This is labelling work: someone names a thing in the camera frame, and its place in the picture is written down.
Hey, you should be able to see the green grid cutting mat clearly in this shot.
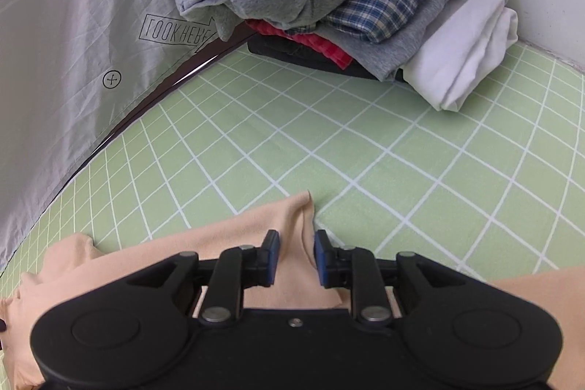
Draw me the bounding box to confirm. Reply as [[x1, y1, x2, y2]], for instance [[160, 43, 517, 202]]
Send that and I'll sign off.
[[1, 45, 584, 295]]

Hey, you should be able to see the folded white shirt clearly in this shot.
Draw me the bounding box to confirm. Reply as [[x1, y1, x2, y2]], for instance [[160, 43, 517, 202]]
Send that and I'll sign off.
[[403, 0, 518, 112]]

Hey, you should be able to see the folded red garment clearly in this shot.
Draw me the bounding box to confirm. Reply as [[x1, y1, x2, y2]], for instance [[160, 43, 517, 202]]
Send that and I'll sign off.
[[246, 20, 353, 70]]

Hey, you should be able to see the beige long sleeve shirt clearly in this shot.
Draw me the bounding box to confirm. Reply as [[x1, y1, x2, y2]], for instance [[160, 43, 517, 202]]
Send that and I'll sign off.
[[1, 193, 584, 389]]

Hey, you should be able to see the folded light grey garment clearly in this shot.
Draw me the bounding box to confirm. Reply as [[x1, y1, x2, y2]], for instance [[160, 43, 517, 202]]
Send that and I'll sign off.
[[315, 0, 450, 81]]

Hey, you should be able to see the folded black garment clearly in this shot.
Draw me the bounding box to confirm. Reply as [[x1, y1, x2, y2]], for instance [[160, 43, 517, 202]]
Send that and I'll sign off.
[[247, 35, 375, 80]]

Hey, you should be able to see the grey printed backdrop sheet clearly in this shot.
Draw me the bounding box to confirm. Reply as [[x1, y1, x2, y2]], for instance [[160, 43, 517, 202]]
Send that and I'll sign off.
[[1, 0, 248, 262]]

